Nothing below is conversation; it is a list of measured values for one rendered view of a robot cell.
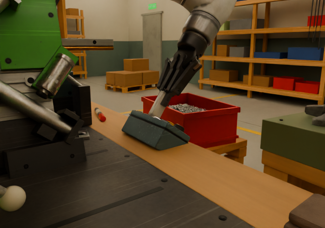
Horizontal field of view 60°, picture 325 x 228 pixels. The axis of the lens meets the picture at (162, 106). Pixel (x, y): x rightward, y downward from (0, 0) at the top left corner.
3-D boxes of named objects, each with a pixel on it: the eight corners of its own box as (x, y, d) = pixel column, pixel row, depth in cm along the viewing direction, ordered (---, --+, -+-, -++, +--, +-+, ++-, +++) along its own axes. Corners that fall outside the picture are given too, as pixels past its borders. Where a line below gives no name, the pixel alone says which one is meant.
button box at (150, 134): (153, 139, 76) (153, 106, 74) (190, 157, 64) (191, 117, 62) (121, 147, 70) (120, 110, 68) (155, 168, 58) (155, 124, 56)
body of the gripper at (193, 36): (214, 47, 74) (199, 77, 73) (193, 47, 81) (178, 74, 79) (198, 29, 70) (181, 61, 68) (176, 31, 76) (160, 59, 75)
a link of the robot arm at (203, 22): (202, 32, 82) (193, 49, 81) (183, 11, 77) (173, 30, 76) (226, 31, 75) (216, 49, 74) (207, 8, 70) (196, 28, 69)
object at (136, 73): (140, 84, 801) (140, 58, 785) (160, 87, 746) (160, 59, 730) (105, 89, 718) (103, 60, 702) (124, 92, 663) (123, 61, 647)
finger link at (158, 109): (169, 96, 74) (171, 96, 73) (157, 119, 73) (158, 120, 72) (162, 90, 72) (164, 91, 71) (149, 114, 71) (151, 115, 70)
